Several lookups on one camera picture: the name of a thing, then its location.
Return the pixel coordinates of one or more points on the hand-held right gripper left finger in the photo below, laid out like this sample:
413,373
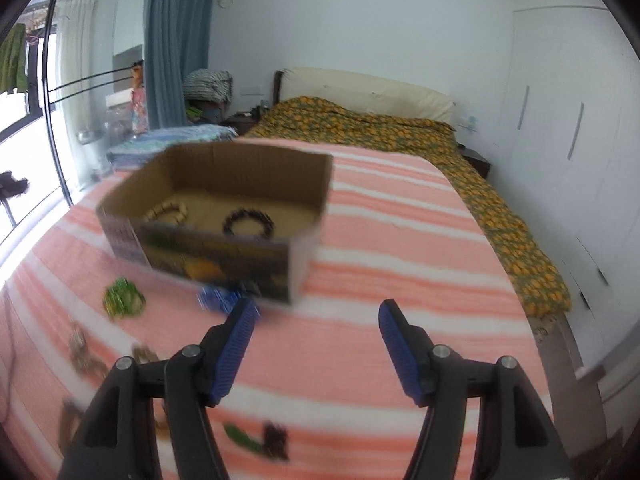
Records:
232,355

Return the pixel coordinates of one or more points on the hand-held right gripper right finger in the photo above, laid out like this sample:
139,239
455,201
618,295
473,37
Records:
400,355

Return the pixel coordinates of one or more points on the green bangle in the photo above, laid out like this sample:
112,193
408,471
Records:
240,437

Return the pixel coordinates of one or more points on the printed cardboard box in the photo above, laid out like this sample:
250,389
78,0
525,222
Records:
215,255

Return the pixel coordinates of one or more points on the dark wooden nightstand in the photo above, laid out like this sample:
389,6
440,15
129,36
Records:
240,122
477,162

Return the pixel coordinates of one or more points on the folded blue striped blanket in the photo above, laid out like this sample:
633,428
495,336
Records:
165,142

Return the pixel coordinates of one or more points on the orange floral quilt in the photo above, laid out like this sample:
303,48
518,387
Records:
380,130

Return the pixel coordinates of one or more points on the white wardrobe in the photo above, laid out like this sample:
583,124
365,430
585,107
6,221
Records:
575,160

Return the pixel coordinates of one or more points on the colourful floral bag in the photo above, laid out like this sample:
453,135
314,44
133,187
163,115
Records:
140,105

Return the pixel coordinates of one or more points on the cream padded headboard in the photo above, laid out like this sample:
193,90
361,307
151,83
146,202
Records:
360,87

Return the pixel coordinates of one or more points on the pile of checked clothes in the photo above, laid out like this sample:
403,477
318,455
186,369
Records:
207,85

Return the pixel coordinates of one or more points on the blue curtain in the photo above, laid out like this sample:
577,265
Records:
175,45

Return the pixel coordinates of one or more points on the black framed sliding glass door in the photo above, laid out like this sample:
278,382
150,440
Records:
46,90

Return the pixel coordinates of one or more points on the white sheer curtain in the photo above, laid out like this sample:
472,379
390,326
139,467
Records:
75,50

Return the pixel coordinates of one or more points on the green hanging garment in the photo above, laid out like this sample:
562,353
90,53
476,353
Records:
12,55

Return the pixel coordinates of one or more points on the wooden bed frame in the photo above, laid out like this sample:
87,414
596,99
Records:
570,375

